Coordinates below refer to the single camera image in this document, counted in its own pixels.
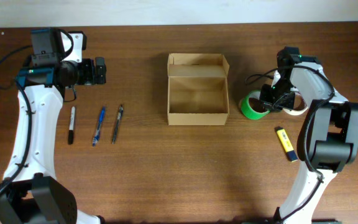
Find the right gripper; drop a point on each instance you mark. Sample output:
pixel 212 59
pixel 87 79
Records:
pixel 278 100

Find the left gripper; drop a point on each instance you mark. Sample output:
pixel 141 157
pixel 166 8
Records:
pixel 100 70

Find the beige masking tape roll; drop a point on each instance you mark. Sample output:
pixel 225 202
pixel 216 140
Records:
pixel 300 106

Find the green tape roll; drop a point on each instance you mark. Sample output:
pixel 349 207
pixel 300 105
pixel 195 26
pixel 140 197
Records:
pixel 246 108

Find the yellow highlighter blue cap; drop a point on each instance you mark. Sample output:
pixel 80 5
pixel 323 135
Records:
pixel 286 144

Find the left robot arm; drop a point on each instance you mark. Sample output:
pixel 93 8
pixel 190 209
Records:
pixel 29 191

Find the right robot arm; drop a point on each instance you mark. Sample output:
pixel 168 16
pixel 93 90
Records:
pixel 328 139

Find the black ballpoint pen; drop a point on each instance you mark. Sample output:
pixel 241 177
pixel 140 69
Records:
pixel 117 124

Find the black white marker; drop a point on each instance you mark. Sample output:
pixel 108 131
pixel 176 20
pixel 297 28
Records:
pixel 71 126

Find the blue ballpoint pen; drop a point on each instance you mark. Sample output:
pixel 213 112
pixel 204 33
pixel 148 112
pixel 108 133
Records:
pixel 99 125

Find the open cardboard box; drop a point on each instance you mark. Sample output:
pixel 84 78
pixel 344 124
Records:
pixel 197 90

